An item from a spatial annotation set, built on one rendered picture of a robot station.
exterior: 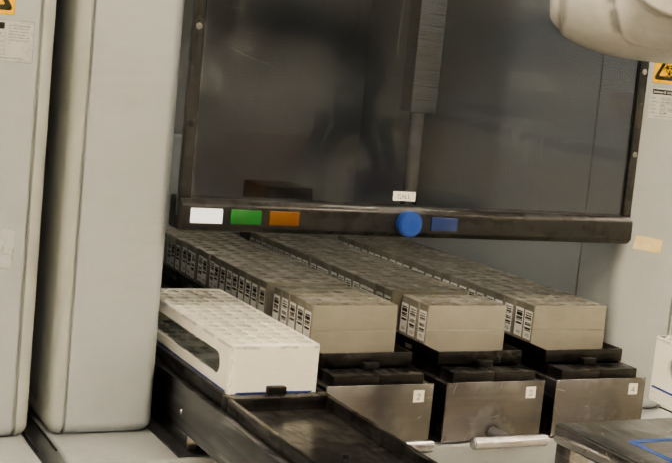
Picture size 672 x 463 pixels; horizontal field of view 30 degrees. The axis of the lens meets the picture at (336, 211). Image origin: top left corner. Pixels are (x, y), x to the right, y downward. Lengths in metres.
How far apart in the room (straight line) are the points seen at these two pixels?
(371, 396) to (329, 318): 0.11
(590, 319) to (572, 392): 0.13
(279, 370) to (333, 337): 0.17
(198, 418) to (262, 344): 0.10
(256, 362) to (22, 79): 0.37
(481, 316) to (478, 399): 0.12
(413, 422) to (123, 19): 0.54
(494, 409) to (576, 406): 0.12
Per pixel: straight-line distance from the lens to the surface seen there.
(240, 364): 1.26
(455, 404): 1.45
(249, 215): 1.36
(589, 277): 1.71
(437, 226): 1.46
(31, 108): 1.30
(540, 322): 1.59
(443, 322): 1.51
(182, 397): 1.34
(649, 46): 1.10
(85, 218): 1.33
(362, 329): 1.46
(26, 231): 1.32
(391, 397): 1.41
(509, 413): 1.50
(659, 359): 1.25
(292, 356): 1.28
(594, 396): 1.57
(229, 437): 1.22
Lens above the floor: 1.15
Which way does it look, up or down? 6 degrees down
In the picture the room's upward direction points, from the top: 6 degrees clockwise
